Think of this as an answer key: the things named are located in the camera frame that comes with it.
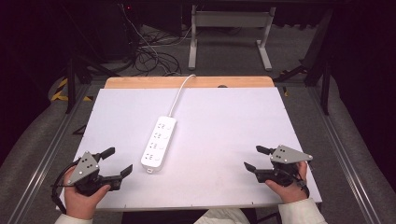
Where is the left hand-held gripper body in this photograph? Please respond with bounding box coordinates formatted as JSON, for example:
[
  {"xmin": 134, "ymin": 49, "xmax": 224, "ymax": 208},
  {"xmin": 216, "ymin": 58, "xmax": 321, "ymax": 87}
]
[{"xmin": 67, "ymin": 151, "xmax": 123, "ymax": 197}]

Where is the white power strip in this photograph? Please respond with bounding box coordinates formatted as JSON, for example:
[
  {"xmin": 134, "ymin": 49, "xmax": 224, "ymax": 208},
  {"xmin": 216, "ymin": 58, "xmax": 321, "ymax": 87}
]
[{"xmin": 140, "ymin": 116, "xmax": 177, "ymax": 175}]

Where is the black metal stand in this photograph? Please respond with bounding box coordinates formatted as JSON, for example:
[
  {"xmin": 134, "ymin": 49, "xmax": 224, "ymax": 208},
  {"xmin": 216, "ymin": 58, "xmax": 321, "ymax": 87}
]
[
  {"xmin": 64, "ymin": 55, "xmax": 121, "ymax": 115},
  {"xmin": 274, "ymin": 8, "xmax": 334, "ymax": 116}
]

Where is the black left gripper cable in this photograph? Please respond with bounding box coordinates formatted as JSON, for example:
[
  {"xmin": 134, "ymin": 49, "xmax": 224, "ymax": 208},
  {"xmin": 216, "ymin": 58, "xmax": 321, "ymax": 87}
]
[{"xmin": 50, "ymin": 158, "xmax": 81, "ymax": 216}]

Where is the person's right hand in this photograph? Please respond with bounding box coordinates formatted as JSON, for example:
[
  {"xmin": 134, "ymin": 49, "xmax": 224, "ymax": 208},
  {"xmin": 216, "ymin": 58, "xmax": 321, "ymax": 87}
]
[{"xmin": 264, "ymin": 161, "xmax": 310, "ymax": 205}]

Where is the person's light clothing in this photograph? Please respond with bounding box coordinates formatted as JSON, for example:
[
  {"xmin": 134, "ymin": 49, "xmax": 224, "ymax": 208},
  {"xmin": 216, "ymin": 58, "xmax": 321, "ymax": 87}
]
[{"xmin": 194, "ymin": 208, "xmax": 252, "ymax": 224}]

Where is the white metal stand frame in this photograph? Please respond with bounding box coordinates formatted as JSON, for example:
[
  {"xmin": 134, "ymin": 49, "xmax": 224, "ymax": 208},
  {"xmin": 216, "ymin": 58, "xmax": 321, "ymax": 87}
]
[{"xmin": 188, "ymin": 4, "xmax": 277, "ymax": 72}]

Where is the aluminium floor rail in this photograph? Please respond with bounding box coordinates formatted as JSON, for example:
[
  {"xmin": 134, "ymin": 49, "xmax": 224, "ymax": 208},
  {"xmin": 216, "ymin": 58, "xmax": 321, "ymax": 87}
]
[
  {"xmin": 7, "ymin": 83, "xmax": 92, "ymax": 224},
  {"xmin": 306, "ymin": 87, "xmax": 383, "ymax": 224}
]

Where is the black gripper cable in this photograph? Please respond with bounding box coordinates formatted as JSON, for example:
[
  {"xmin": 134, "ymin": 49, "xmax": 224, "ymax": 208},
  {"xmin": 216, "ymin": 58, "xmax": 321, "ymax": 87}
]
[
  {"xmin": 50, "ymin": 158, "xmax": 81, "ymax": 216},
  {"xmin": 291, "ymin": 173, "xmax": 311, "ymax": 199}
]

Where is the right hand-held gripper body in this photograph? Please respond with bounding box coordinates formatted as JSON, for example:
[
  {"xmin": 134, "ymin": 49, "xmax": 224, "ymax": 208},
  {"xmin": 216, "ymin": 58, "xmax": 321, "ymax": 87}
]
[{"xmin": 255, "ymin": 145, "xmax": 314, "ymax": 188}]

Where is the white power strip cable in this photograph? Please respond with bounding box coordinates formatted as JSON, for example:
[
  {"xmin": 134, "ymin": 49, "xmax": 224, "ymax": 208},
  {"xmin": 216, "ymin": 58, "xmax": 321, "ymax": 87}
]
[{"xmin": 168, "ymin": 74, "xmax": 197, "ymax": 119}]

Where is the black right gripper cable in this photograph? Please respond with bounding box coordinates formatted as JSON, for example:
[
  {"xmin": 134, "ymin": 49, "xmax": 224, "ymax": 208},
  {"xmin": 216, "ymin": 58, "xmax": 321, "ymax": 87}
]
[{"xmin": 291, "ymin": 173, "xmax": 311, "ymax": 199}]

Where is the person's left hand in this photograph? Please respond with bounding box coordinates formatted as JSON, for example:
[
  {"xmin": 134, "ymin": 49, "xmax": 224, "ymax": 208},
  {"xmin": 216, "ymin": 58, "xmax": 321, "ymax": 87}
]
[{"xmin": 63, "ymin": 168, "xmax": 112, "ymax": 220}]

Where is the bundle of floor cables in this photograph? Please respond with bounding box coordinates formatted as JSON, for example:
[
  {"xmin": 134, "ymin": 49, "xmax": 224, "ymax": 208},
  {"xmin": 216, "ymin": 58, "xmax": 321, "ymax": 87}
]
[{"xmin": 120, "ymin": 3, "xmax": 194, "ymax": 77}]

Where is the black equipment box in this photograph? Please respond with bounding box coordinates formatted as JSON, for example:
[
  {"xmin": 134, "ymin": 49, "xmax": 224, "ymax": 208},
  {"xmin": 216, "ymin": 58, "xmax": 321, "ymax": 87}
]
[{"xmin": 92, "ymin": 1, "xmax": 142, "ymax": 62}]

